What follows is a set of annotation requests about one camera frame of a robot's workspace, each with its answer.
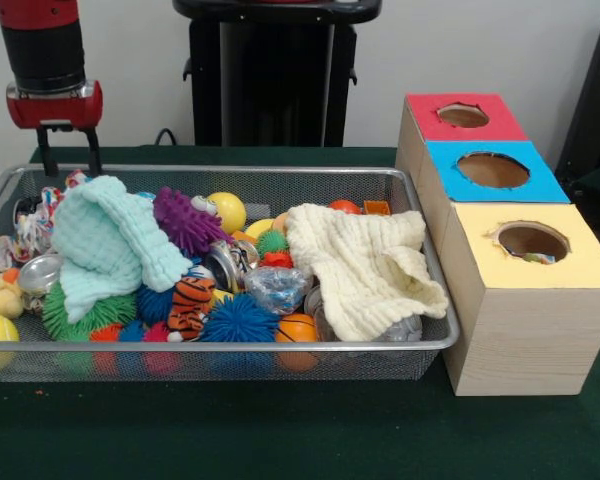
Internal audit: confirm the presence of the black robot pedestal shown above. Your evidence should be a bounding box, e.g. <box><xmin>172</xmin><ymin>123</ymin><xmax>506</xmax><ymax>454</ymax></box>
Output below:
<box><xmin>172</xmin><ymin>0</ymin><xmax>384</xmax><ymax>148</ymax></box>

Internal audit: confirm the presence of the yellow plush duck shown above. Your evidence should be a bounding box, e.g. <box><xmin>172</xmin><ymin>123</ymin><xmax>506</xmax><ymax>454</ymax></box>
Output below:
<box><xmin>0</xmin><ymin>268</ymin><xmax>25</xmax><ymax>320</ymax></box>

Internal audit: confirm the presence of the mint green cloth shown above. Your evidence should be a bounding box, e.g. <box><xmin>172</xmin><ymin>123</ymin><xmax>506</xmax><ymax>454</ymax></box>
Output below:
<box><xmin>51</xmin><ymin>174</ymin><xmax>194</xmax><ymax>325</ymax></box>

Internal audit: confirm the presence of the cream knitted cloth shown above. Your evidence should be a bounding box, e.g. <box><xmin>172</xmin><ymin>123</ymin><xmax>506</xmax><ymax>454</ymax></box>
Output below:
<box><xmin>284</xmin><ymin>202</ymin><xmax>451</xmax><ymax>343</ymax></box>

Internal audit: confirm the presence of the wooden box with three holes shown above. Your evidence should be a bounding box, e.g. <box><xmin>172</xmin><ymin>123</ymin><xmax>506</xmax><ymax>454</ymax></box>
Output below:
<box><xmin>394</xmin><ymin>92</ymin><xmax>600</xmax><ymax>397</ymax></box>

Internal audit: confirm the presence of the wire mesh bin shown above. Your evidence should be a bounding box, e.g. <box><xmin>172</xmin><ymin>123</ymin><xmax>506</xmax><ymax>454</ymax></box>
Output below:
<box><xmin>0</xmin><ymin>163</ymin><xmax>462</xmax><ymax>384</ymax></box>

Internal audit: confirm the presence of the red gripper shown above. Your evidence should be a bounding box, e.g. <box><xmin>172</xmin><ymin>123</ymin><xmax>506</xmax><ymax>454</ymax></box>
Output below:
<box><xmin>5</xmin><ymin>79</ymin><xmax>104</xmax><ymax>178</ymax></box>

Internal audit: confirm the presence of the blue spiky ball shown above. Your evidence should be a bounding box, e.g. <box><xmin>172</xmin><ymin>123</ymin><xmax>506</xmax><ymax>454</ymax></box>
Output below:
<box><xmin>199</xmin><ymin>293</ymin><xmax>281</xmax><ymax>344</ymax></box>

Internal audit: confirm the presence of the green spiky ball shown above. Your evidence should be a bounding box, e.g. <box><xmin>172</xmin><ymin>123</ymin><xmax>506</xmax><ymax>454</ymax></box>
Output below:
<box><xmin>42</xmin><ymin>279</ymin><xmax>139</xmax><ymax>342</ymax></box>

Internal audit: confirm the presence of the small orange basketball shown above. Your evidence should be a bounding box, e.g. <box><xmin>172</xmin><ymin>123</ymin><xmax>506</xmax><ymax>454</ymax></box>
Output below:
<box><xmin>274</xmin><ymin>313</ymin><xmax>320</xmax><ymax>345</ymax></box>

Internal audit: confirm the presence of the tiger plush toy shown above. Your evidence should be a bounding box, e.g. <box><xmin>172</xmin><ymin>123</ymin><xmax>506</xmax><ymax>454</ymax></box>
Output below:
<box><xmin>167</xmin><ymin>275</ymin><xmax>219</xmax><ymax>342</ymax></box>

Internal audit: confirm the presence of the purple spiky toy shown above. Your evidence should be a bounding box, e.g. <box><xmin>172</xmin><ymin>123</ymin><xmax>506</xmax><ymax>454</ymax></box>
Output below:
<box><xmin>153</xmin><ymin>187</ymin><xmax>234</xmax><ymax>254</ymax></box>

